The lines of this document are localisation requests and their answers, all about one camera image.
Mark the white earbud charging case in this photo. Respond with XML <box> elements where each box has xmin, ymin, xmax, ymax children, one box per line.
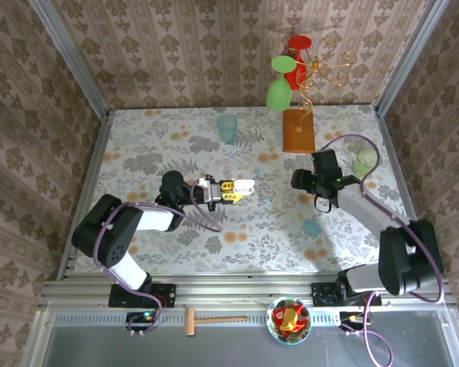
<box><xmin>233</xmin><ymin>178</ymin><xmax>256</xmax><ymax>194</ymax></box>

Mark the blue earbud charging case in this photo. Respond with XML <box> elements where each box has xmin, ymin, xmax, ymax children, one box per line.
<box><xmin>304</xmin><ymin>218</ymin><xmax>322</xmax><ymax>237</ymax></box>

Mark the green plastic cup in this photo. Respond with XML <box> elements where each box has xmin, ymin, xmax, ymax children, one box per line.
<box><xmin>351</xmin><ymin>147</ymin><xmax>383</xmax><ymax>180</ymax></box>

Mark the floral tablecloth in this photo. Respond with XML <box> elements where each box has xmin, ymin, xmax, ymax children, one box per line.
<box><xmin>67</xmin><ymin>105</ymin><xmax>425</xmax><ymax>274</ymax></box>

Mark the blue plastic tumbler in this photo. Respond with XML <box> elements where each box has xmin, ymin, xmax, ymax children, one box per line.
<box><xmin>216</xmin><ymin>113</ymin><xmax>239</xmax><ymax>145</ymax></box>

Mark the green plastic wine glass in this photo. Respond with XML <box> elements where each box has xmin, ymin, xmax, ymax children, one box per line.
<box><xmin>265</xmin><ymin>55</ymin><xmax>296</xmax><ymax>112</ymax></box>

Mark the red snack packet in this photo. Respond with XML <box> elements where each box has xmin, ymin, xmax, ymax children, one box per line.
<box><xmin>272</xmin><ymin>301</ymin><xmax>307</xmax><ymax>332</ymax></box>

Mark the wooden mallet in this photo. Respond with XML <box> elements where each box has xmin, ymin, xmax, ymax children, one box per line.
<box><xmin>184</xmin><ymin>307</ymin><xmax>249</xmax><ymax>337</ymax></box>

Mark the yellow snack packet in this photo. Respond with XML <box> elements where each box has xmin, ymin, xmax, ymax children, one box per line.
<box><xmin>281</xmin><ymin>307</ymin><xmax>298</xmax><ymax>330</ymax></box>

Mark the red plastic wine glass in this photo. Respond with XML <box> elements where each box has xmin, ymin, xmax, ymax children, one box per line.
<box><xmin>282</xmin><ymin>34</ymin><xmax>314</xmax><ymax>92</ymax></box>

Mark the patterned bowl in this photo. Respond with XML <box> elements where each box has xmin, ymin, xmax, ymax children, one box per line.
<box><xmin>265</xmin><ymin>296</ymin><xmax>312</xmax><ymax>346</ymax></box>

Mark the thin black cable loop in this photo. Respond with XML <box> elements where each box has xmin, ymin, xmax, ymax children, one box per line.
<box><xmin>314</xmin><ymin>193</ymin><xmax>333</xmax><ymax>213</ymax></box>

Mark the gold wire rack wooden base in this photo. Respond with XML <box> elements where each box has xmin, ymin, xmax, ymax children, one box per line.
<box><xmin>282</xmin><ymin>36</ymin><xmax>359</xmax><ymax>154</ymax></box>

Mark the aluminium side rail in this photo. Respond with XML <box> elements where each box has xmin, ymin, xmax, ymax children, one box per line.
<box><xmin>55</xmin><ymin>110</ymin><xmax>114</xmax><ymax>282</ymax></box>
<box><xmin>373</xmin><ymin>105</ymin><xmax>435</xmax><ymax>278</ymax></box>

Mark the aluminium cross rail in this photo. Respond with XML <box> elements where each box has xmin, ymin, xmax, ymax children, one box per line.
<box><xmin>37</xmin><ymin>273</ymin><xmax>454</xmax><ymax>310</ymax></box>

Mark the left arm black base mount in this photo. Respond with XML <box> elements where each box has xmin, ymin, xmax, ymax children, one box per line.
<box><xmin>108</xmin><ymin>282</ymin><xmax>177</xmax><ymax>309</ymax></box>

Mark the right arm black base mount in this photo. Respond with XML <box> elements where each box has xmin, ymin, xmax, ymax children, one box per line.
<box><xmin>311</xmin><ymin>281</ymin><xmax>383</xmax><ymax>307</ymax></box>

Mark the slotted grey cable duct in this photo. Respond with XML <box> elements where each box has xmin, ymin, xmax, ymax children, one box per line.
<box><xmin>53</xmin><ymin>311</ymin><xmax>341</xmax><ymax>326</ymax></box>

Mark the aluminium frame post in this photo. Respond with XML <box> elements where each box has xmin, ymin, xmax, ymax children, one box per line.
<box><xmin>374</xmin><ymin>0</ymin><xmax>451</xmax><ymax>115</ymax></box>
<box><xmin>28</xmin><ymin>0</ymin><xmax>110</xmax><ymax>115</ymax></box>

